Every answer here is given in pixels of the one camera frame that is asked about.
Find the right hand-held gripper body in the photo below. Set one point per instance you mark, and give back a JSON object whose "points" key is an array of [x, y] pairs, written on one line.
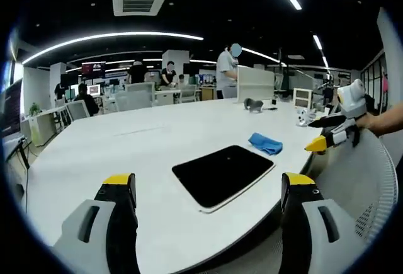
{"points": [[351, 100]]}

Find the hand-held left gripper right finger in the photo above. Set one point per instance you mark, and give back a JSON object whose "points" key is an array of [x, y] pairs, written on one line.
{"points": [[315, 239]]}

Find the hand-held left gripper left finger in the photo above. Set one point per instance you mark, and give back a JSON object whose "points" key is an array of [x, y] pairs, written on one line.
{"points": [[78, 223]]}

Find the blue cleaning cloth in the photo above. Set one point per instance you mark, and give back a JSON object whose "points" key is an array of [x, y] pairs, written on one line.
{"points": [[266, 144]]}

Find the person's right hand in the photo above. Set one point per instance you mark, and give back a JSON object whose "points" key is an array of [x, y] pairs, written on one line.
{"points": [[371, 122]]}

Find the white handheld controller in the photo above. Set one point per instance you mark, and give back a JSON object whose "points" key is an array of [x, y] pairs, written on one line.
{"points": [[301, 122], [308, 113]]}

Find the white framed box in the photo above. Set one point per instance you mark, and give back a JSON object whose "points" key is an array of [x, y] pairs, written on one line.
{"points": [[303, 97]]}

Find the grey mesh office chair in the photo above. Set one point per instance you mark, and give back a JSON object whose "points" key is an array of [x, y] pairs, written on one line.
{"points": [[359, 179]]}

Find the small flat black device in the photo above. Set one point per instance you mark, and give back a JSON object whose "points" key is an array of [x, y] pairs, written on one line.
{"points": [[270, 109]]}

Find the grey headset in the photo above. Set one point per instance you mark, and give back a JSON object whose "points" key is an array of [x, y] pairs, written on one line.
{"points": [[253, 104]]}

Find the white partition board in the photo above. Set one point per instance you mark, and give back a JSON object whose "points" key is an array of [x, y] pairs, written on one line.
{"points": [[255, 83]]}

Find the white low cabinet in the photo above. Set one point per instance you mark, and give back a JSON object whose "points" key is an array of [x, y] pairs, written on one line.
{"points": [[42, 127]]}

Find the white office chair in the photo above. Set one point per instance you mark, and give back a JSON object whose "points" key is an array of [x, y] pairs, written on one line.
{"points": [[77, 110], [130, 101], [189, 93], [140, 89]]}

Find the green potted plant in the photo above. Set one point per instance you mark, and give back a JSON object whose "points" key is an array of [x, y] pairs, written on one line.
{"points": [[34, 109]]}

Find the wooden cabinet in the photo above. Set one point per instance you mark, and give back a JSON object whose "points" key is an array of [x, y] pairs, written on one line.
{"points": [[207, 93]]}

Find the white framed monitor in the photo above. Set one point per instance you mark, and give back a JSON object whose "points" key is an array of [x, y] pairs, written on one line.
{"points": [[94, 90]]}

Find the long curved ceiling light strip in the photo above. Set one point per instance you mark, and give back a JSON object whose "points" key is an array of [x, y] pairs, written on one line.
{"points": [[104, 36]]}

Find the white ceiling air vent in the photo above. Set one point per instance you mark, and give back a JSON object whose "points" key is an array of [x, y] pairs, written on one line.
{"points": [[140, 1]]}

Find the red wall screen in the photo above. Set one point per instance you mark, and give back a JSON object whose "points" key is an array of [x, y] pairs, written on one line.
{"points": [[93, 69]]}

